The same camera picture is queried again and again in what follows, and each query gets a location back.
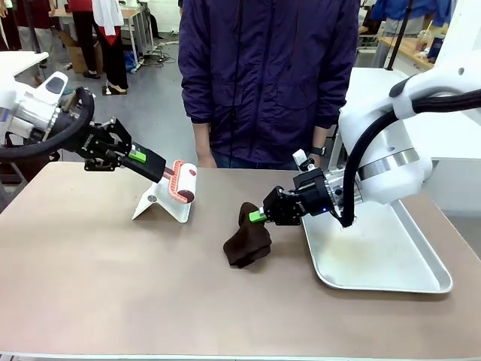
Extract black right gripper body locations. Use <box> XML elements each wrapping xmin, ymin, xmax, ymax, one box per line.
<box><xmin>291</xmin><ymin>168</ymin><xmax>328</xmax><ymax>218</ymax></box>

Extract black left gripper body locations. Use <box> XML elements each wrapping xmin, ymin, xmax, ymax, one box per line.
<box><xmin>77</xmin><ymin>122</ymin><xmax>113</xmax><ymax>161</ymax></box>

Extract dark brown cloth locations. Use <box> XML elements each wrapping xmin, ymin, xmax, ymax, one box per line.
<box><xmin>222</xmin><ymin>202</ymin><xmax>273</xmax><ymax>270</ymax></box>

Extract pink white lint roller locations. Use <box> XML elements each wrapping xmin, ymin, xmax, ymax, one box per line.
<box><xmin>162</xmin><ymin>159</ymin><xmax>199</xmax><ymax>204</ymax></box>

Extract person's left forearm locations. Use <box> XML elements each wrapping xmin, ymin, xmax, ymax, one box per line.
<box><xmin>310</xmin><ymin>126</ymin><xmax>331</xmax><ymax>148</ymax></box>

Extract person's right forearm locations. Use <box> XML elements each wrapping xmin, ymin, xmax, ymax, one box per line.
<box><xmin>192</xmin><ymin>122</ymin><xmax>211</xmax><ymax>149</ymax></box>

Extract person's right hand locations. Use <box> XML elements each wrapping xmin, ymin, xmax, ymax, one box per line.
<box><xmin>195</xmin><ymin>146</ymin><xmax>218</xmax><ymax>168</ymax></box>

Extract white folded roller stand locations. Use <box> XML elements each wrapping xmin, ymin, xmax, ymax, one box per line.
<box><xmin>131</xmin><ymin>180</ymin><xmax>191</xmax><ymax>223</ymax></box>

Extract blue jeans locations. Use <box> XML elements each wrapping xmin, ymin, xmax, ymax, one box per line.
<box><xmin>210</xmin><ymin>150</ymin><xmax>301</xmax><ymax>170</ymax></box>

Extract blue plastic bag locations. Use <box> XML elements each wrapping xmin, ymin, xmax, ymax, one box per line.
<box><xmin>123</xmin><ymin>50</ymin><xmax>142</xmax><ymax>71</ymax></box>

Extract person with white cloth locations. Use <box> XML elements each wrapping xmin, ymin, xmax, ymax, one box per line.
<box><xmin>92</xmin><ymin>0</ymin><xmax>129</xmax><ymax>95</ymax></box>

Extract brown cardboard box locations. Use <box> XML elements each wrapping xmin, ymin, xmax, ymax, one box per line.
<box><xmin>59</xmin><ymin>32</ymin><xmax>104</xmax><ymax>74</ymax></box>

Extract silver metal tray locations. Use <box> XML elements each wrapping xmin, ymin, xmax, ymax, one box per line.
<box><xmin>301</xmin><ymin>199</ymin><xmax>454</xmax><ymax>294</ymax></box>

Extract person in red top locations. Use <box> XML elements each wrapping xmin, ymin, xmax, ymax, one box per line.
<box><xmin>67</xmin><ymin>0</ymin><xmax>101</xmax><ymax>80</ymax></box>

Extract wooden table white legs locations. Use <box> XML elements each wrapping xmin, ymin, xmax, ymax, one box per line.
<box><xmin>50</xmin><ymin>5</ymin><xmax>155</xmax><ymax>72</ymax></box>

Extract black upright pole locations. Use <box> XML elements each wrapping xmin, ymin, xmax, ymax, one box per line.
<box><xmin>26</xmin><ymin>0</ymin><xmax>41</xmax><ymax>53</ymax></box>

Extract purple jacket torso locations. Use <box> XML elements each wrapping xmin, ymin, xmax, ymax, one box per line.
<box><xmin>177</xmin><ymin>0</ymin><xmax>360</xmax><ymax>162</ymax></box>

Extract person in maroon top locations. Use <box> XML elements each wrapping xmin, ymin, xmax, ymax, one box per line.
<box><xmin>0</xmin><ymin>0</ymin><xmax>53</xmax><ymax>52</ymax></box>

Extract light wooden work table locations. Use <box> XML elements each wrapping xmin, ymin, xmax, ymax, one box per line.
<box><xmin>379</xmin><ymin>35</ymin><xmax>437</xmax><ymax>71</ymax></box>

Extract black slanted stand pole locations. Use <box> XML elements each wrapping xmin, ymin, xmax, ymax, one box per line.
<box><xmin>385</xmin><ymin>0</ymin><xmax>414</xmax><ymax>71</ymax></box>

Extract clear plastic drink cup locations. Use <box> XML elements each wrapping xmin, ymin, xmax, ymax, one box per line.
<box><xmin>415</xmin><ymin>29</ymin><xmax>433</xmax><ymax>57</ymax></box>

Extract dark blue can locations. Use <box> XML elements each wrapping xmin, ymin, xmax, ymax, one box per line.
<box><xmin>428</xmin><ymin>34</ymin><xmax>446</xmax><ymax>65</ymax></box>

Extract person in blue jacket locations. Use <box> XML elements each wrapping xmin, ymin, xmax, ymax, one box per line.
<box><xmin>370</xmin><ymin>0</ymin><xmax>454</xmax><ymax>35</ymax></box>

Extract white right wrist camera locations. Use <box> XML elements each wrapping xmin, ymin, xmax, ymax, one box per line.
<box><xmin>292</xmin><ymin>149</ymin><xmax>315</xmax><ymax>171</ymax></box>

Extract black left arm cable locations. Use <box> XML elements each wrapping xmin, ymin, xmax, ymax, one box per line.
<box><xmin>0</xmin><ymin>86</ymin><xmax>95</xmax><ymax>161</ymax></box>

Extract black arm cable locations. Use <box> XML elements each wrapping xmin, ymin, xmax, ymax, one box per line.
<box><xmin>0</xmin><ymin>86</ymin><xmax>95</xmax><ymax>161</ymax></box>
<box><xmin>340</xmin><ymin>88</ymin><xmax>481</xmax><ymax>229</ymax></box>

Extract dark support frame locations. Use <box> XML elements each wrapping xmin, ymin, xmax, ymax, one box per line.
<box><xmin>0</xmin><ymin>133</ymin><xmax>61</xmax><ymax>214</ymax></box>

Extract black floor cables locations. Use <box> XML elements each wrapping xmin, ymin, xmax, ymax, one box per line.
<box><xmin>144</xmin><ymin>44</ymin><xmax>170</xmax><ymax>68</ymax></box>

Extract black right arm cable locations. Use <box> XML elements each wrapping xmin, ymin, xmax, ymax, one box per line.
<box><xmin>340</xmin><ymin>88</ymin><xmax>481</xmax><ymax>229</ymax></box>

